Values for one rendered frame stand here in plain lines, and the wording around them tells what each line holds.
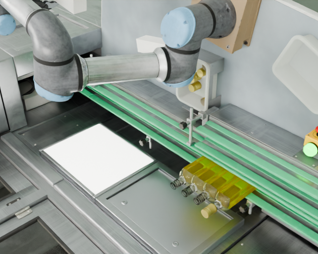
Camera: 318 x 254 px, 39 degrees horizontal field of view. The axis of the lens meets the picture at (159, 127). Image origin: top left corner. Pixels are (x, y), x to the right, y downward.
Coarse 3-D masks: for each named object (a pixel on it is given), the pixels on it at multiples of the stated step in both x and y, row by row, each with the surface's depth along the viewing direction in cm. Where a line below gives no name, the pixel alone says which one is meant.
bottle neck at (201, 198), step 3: (204, 192) 156; (198, 195) 155; (201, 195) 155; (204, 195) 155; (207, 195) 156; (195, 198) 154; (198, 198) 154; (201, 198) 154; (204, 198) 155; (207, 198) 156; (195, 201) 156; (198, 201) 153; (201, 201) 154; (198, 204) 154
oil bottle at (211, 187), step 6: (222, 174) 162; (228, 174) 162; (210, 180) 159; (216, 180) 159; (222, 180) 159; (228, 180) 159; (204, 186) 157; (210, 186) 157; (216, 186) 156; (222, 186) 157; (210, 192) 155; (216, 192) 156; (210, 198) 156
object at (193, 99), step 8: (200, 64) 181; (208, 72) 169; (200, 80) 184; (208, 80) 171; (176, 88) 187; (184, 88) 189; (208, 88) 173; (184, 96) 189; (192, 96) 189; (200, 96) 188; (192, 104) 184; (200, 104) 184
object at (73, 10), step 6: (54, 0) 179; (60, 0) 176; (66, 0) 172; (72, 0) 169; (78, 0) 170; (84, 0) 172; (66, 6) 174; (72, 6) 171; (78, 6) 172; (84, 6) 174; (72, 12) 172; (78, 12) 173
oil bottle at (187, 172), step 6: (192, 162) 169; (198, 162) 168; (204, 162) 168; (210, 162) 169; (186, 168) 166; (192, 168) 166; (198, 168) 166; (180, 174) 165; (186, 174) 163; (192, 174) 163; (186, 180) 163
